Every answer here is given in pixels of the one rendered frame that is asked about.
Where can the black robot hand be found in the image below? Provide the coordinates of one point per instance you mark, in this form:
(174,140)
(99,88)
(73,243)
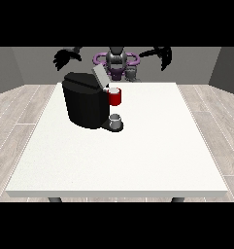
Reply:
(165,56)
(61,58)

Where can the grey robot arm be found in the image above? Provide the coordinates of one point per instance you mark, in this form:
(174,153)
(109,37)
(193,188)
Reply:
(78,49)

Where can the pale grey machine lid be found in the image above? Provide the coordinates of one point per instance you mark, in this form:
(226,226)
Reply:
(100,75)

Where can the black coffee machine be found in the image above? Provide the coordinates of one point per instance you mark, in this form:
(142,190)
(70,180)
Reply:
(83,103)

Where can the red pod holder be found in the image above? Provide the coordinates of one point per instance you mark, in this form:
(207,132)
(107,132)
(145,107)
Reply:
(115,99)

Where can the grey robot trunk purple rings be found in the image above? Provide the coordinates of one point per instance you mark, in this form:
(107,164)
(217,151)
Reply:
(116,60)

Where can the small grey cup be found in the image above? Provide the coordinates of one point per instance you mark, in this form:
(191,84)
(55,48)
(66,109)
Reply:
(115,122)

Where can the dark table leg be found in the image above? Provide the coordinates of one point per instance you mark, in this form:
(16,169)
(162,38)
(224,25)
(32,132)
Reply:
(178,199)
(55,199)

